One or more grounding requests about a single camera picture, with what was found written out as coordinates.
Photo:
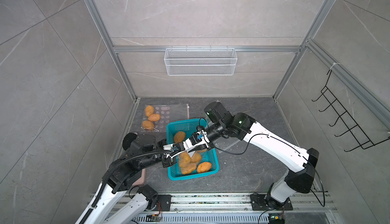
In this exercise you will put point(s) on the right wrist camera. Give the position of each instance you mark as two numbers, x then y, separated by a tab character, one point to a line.
196	142

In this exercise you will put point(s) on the smooth brown potato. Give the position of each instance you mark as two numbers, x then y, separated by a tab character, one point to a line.
184	159

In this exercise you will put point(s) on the wrinkled brown potato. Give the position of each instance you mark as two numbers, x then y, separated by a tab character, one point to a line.
149	110

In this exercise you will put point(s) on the white mesh wall basket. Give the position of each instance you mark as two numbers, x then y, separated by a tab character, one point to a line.
200	61

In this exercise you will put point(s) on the yellow potato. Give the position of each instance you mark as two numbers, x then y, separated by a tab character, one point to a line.
188	169
179	137
196	158

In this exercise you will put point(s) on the wrinkled tan potato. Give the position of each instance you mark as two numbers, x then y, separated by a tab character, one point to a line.
147	125

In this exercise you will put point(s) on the black wire hook rack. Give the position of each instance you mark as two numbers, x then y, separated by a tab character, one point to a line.
344	117

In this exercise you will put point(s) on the clear pink-print zipper bag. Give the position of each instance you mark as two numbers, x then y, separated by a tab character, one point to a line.
169	113

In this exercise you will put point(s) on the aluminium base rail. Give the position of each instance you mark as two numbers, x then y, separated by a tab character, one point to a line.
237	208

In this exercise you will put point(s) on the wrinkled orange potato bottom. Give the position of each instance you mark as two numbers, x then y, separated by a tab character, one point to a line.
204	167

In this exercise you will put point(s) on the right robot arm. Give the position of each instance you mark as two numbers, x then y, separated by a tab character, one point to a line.
300	162

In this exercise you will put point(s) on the pink rectangular case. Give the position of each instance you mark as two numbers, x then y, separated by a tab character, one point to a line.
141	180

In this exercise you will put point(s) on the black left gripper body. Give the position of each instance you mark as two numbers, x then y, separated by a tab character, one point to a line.
167	163

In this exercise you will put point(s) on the clear plastic bag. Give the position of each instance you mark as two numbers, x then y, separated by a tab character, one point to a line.
231	145
201	152

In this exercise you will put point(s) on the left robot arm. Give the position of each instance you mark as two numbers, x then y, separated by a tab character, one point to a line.
119	179

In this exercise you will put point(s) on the teal plastic basket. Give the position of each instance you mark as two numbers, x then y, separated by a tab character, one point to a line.
189	127

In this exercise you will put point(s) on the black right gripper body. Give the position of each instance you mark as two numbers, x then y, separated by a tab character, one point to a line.
214	132

